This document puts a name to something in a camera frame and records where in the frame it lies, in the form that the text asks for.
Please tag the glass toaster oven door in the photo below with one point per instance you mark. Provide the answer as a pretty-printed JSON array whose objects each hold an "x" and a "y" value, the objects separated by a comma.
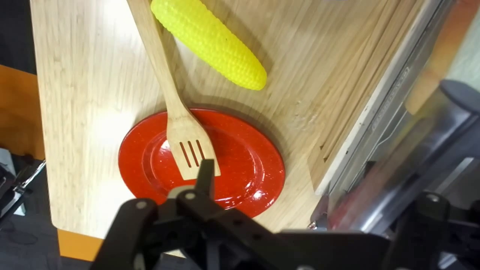
[{"x": 450, "y": 130}]

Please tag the yellow toy corn cob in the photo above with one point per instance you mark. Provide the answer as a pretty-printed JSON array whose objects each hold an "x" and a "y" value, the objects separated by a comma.
[{"x": 214, "y": 40}]

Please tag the red plate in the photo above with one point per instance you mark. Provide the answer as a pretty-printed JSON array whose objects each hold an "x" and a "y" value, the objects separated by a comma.
[{"x": 244, "y": 166}]

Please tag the wooden slotted spatula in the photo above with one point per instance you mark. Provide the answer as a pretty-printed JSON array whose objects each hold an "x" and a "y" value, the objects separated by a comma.
[{"x": 184, "y": 136}]

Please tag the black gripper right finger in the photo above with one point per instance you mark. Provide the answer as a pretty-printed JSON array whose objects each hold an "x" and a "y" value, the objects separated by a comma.
[{"x": 429, "y": 230}]

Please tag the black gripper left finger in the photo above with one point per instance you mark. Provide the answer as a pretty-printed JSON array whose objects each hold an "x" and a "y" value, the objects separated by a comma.
[{"x": 150, "y": 235}]

